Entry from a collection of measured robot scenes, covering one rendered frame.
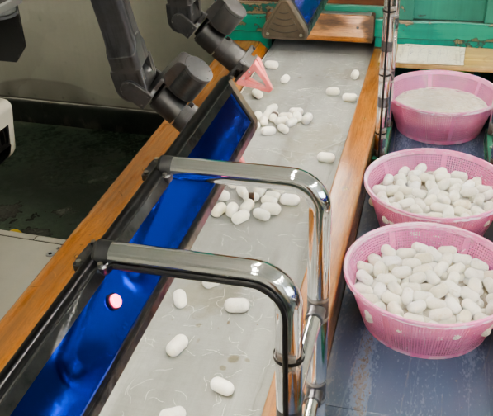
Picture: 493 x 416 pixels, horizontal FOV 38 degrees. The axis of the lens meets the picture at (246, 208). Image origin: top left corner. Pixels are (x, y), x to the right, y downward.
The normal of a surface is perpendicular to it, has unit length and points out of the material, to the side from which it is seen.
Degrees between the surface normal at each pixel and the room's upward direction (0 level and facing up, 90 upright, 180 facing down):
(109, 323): 58
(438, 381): 0
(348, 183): 0
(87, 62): 90
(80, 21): 90
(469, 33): 90
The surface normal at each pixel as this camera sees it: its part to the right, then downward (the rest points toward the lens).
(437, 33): -0.25, 0.52
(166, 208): 0.80, -0.37
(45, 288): -0.04, -0.85
